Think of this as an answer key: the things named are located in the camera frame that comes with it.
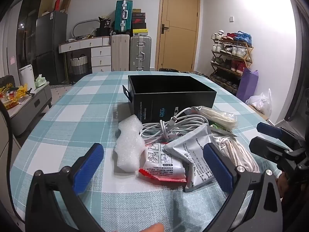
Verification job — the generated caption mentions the cream cloth bag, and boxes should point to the cream cloth bag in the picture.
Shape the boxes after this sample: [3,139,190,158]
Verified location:
[211,134,260,173]

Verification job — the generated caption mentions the clear bag of white cloth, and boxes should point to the clear bag of white cloth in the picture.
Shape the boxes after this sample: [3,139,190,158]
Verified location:
[191,106,237,131]

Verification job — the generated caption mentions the silver printed pouch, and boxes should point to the silver printed pouch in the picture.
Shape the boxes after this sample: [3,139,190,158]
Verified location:
[164,124,214,192]

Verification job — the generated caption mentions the white cable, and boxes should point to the white cable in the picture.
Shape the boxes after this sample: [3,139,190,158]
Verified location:
[139,106,210,146]

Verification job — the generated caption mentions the white bubble foam piece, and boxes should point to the white bubble foam piece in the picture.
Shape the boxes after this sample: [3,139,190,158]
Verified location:
[114,115,146,173]

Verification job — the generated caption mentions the red white printed packet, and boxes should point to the red white printed packet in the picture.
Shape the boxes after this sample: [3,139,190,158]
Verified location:
[139,143,186,183]

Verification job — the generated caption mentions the green snack packet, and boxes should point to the green snack packet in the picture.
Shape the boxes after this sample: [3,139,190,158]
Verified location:
[210,123,233,136]

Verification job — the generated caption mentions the person's hand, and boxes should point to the person's hand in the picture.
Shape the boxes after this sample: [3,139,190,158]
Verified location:
[140,223,165,232]

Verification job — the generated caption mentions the white plastic bag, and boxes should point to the white plastic bag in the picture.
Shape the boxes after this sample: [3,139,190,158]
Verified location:
[245,89,272,120]

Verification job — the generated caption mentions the purple bag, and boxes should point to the purple bag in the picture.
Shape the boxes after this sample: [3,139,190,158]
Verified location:
[236,68,259,102]

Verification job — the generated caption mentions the shoe rack with shoes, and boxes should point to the shoe rack with shoes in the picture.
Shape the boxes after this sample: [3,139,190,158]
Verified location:
[210,30,253,95]

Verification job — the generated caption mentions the teal checked tablecloth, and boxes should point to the teal checked tablecloth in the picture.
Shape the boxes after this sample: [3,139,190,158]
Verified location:
[9,71,285,232]

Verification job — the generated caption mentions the grey side cabinet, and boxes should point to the grey side cabinet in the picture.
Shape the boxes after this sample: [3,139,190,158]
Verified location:
[8,82,52,137]

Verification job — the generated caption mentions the black cardboard box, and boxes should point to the black cardboard box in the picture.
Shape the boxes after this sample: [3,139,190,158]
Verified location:
[123,75,216,124]

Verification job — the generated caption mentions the yellow plastic bag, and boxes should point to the yellow plastic bag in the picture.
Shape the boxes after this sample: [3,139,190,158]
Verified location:
[1,83,28,109]

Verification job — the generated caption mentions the wooden door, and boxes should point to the wooden door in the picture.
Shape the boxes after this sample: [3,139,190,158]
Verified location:
[155,0,201,72]

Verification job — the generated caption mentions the white air purifier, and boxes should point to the white air purifier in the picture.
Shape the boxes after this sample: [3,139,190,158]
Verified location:
[19,64,36,90]

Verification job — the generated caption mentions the laundry basket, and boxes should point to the laundry basket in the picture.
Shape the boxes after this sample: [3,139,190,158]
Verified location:
[70,55,88,75]

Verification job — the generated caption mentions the silver suitcase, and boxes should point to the silver suitcase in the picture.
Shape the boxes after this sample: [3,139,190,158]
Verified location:
[129,35,152,71]

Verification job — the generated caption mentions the stacked shoe boxes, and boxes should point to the stacked shoe boxes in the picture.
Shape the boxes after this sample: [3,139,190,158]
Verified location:
[132,9,148,36]

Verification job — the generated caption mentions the white drawer desk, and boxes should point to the white drawer desk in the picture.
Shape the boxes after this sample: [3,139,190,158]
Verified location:
[59,36,112,73]

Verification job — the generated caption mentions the beige suitcase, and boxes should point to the beige suitcase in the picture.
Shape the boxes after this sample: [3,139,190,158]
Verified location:
[111,34,130,71]

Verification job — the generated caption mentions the green suitcase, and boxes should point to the green suitcase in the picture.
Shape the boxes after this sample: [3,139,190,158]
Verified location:
[114,0,133,35]

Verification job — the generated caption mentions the dark refrigerator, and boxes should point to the dark refrigerator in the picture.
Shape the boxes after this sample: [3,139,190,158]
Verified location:
[36,11,68,85]

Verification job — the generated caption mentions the oval mirror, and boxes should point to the oval mirror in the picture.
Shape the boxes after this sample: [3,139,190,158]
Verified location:
[71,19,100,38]

